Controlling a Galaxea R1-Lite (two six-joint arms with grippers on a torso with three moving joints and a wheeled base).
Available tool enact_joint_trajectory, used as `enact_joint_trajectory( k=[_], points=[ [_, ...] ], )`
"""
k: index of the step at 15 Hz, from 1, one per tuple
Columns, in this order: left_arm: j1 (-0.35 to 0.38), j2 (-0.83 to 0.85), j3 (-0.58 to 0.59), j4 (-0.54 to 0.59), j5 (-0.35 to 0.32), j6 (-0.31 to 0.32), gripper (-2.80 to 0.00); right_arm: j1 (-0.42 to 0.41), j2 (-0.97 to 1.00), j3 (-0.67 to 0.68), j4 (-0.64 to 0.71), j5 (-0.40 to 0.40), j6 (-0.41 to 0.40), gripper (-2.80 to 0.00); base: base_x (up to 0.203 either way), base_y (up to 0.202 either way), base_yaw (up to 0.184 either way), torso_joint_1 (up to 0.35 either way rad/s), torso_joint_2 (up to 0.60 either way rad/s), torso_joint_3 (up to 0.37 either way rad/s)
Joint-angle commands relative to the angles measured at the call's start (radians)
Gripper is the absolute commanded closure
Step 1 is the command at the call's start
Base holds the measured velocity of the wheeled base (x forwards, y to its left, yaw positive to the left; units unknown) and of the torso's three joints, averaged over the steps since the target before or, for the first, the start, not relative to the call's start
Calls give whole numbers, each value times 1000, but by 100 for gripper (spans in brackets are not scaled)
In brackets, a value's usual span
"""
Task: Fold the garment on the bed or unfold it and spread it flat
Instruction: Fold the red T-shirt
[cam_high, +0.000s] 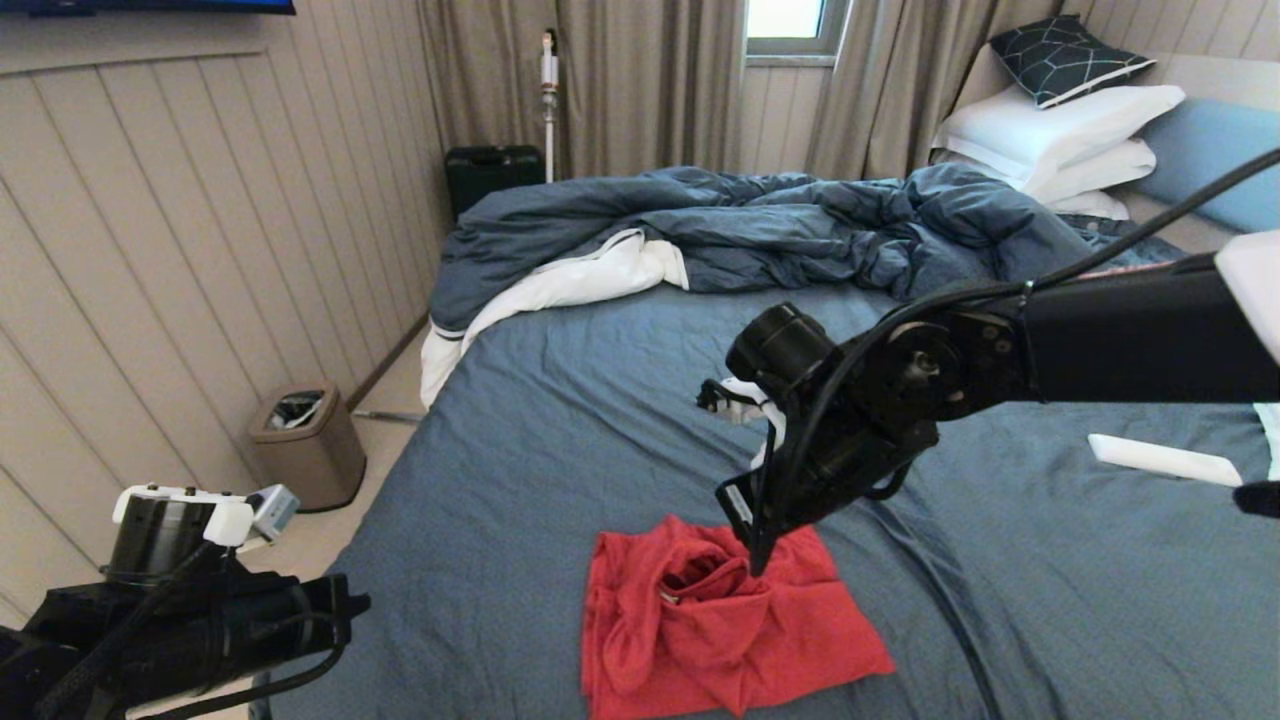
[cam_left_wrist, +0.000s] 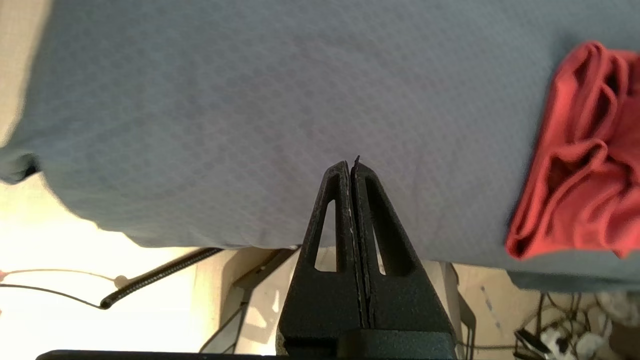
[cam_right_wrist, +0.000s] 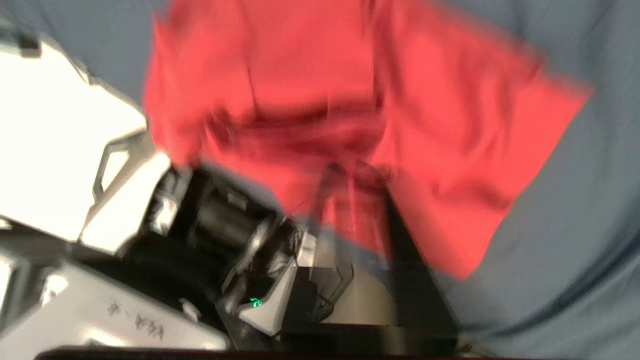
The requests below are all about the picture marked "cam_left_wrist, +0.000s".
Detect black corrugated cable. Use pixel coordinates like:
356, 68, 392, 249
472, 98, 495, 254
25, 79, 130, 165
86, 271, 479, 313
99, 247, 224, 311

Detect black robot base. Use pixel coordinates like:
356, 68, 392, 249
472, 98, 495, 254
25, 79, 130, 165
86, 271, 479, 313
199, 246, 477, 357

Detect red printed t-shirt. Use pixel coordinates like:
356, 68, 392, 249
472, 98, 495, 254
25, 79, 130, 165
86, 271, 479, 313
505, 41, 640, 261

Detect thin black wire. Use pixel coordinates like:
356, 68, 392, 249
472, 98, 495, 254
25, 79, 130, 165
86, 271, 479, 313
0, 283, 105, 309

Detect tangled black floor cables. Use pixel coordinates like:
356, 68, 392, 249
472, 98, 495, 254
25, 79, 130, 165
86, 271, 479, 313
457, 292, 640, 360

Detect bed with blue sheet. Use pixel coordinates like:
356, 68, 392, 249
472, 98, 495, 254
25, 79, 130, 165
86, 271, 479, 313
0, 0, 640, 293

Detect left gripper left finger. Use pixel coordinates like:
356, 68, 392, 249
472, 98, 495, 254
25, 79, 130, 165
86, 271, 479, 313
276, 161, 363, 357

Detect thin white wire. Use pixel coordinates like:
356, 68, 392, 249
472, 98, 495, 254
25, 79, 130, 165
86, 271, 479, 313
0, 268, 130, 290

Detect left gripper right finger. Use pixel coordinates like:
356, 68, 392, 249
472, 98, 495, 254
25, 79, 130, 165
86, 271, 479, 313
351, 162, 458, 358

